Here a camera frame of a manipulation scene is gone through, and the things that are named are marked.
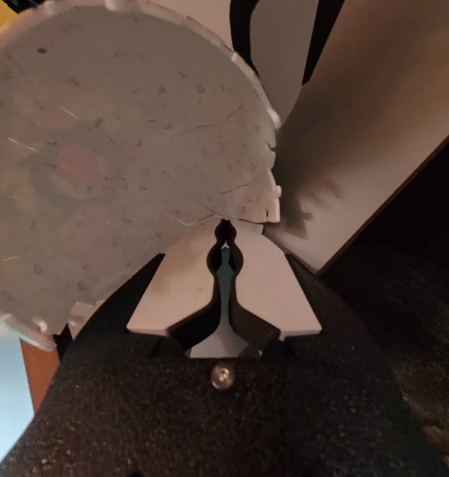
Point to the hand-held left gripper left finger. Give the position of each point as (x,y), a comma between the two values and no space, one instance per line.
(179,283)

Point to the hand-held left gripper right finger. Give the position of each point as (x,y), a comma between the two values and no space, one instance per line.
(269,290)

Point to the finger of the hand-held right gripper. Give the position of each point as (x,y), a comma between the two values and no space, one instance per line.
(213,15)
(280,44)

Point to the colourful cartoon puzzle ball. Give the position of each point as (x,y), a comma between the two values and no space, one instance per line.
(116,149)

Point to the white desk with wooden edge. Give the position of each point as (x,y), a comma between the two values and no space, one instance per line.
(4,372)

